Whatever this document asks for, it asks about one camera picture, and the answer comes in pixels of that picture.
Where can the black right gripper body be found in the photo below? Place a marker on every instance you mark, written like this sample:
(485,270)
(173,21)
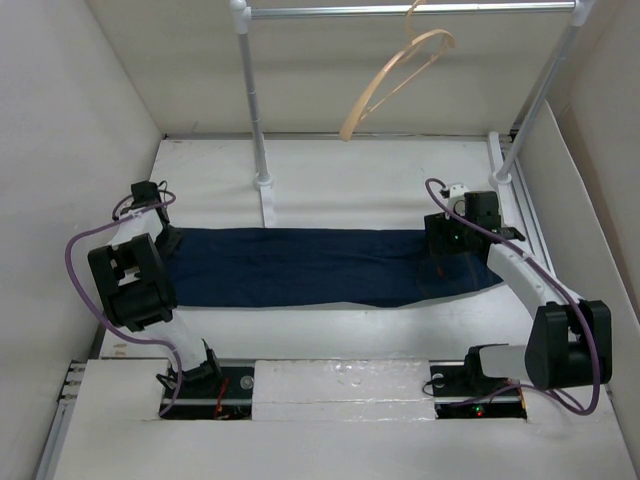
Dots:
(459,239)

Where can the dark blue denim trousers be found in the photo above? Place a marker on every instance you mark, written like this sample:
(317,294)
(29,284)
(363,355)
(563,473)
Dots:
(263,268)

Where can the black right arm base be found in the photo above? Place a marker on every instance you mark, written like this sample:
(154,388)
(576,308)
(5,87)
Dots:
(457,396)

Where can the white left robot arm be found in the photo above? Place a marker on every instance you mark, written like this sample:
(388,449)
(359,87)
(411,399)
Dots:
(133,283)

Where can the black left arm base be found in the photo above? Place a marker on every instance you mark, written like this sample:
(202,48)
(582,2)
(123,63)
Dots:
(227,399)

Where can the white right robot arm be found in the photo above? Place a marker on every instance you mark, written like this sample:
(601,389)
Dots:
(570,343)

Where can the beige plastic clothes hanger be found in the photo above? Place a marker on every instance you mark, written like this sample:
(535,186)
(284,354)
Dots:
(423,48)

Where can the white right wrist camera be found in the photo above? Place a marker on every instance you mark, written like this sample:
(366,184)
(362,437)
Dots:
(454,194)

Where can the metal clothes rack frame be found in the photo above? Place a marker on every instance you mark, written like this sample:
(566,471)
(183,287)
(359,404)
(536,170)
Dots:
(243,14)

